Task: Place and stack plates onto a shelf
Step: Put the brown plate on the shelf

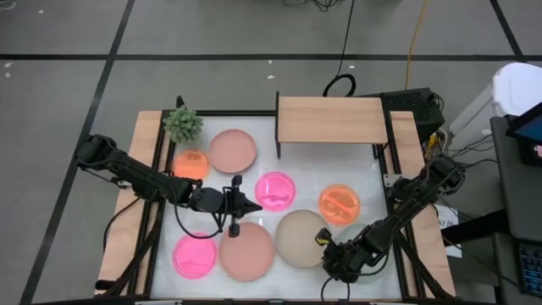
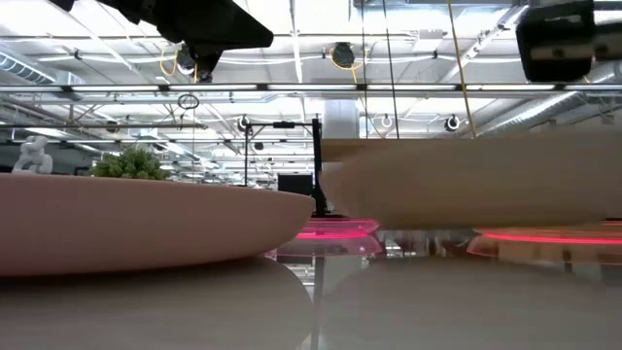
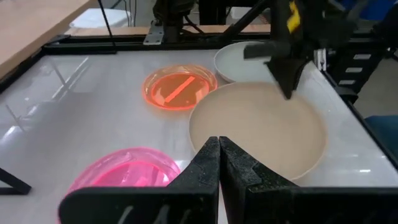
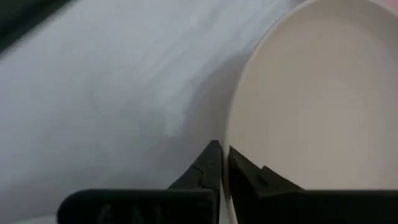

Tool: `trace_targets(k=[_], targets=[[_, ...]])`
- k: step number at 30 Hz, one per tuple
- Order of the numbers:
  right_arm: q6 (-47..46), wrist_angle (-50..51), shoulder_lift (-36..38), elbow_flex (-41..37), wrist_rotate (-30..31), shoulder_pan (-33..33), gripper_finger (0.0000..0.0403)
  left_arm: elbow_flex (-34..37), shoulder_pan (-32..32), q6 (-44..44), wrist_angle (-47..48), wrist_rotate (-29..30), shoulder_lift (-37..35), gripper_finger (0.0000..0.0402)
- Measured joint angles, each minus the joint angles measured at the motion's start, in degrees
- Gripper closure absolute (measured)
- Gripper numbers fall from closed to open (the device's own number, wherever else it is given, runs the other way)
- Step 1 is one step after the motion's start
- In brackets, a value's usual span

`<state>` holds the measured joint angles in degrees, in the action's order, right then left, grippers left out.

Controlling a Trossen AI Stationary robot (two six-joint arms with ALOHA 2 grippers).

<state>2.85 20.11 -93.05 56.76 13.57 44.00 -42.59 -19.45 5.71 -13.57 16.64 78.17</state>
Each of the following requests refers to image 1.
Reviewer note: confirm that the large pale green plate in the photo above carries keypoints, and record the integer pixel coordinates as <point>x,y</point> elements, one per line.
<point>351,234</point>

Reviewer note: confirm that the pink translucent plate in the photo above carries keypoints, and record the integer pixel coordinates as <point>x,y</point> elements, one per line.
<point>194,256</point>
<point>277,190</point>

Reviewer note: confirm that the black desk leg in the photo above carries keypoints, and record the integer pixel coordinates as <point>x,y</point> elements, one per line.
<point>478,226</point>

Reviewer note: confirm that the white paper sheet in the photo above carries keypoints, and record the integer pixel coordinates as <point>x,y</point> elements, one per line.
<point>449,220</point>

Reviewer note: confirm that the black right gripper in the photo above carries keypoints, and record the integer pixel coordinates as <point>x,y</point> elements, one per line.
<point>349,260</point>

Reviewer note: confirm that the white plastic bin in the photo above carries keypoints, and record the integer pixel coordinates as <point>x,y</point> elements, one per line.
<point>518,87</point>

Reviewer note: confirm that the large salmon plate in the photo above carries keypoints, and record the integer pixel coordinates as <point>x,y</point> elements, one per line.
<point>247,254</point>

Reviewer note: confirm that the black tablet with blue screen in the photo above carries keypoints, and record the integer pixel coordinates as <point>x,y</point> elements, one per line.
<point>531,127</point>

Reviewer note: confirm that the small green potted plant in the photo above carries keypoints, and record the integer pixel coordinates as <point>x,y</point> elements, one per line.
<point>183,125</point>

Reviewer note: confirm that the small matte pink plate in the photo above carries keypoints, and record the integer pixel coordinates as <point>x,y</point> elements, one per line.
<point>232,151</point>

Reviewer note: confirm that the light wooden side board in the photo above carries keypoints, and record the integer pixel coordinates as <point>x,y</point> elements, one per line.
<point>404,135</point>
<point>144,127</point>

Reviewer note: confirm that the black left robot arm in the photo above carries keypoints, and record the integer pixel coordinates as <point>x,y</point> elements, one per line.
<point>139,178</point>

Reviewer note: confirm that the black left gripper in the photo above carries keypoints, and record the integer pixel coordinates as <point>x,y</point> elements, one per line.
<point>211,200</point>

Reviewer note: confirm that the wooden shelf with black legs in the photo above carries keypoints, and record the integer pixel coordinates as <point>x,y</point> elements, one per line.
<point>330,120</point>

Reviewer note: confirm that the black computer case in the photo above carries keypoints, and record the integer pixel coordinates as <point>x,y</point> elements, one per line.
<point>413,108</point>

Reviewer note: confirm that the black keyboard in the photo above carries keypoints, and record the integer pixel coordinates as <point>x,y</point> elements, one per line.
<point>531,271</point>

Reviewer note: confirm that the large beige plate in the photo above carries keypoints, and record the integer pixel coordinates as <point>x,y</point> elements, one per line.
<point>298,237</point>

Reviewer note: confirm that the black metal table frame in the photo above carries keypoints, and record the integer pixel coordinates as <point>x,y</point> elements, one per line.
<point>237,113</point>

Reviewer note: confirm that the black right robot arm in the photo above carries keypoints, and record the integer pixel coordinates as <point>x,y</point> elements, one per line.
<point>402,212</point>

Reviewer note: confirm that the grey desk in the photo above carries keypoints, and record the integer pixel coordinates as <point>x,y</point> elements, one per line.
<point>521,199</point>

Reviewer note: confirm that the orange translucent plate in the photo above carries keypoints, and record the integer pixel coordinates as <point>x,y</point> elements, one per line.
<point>339,204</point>
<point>191,164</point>

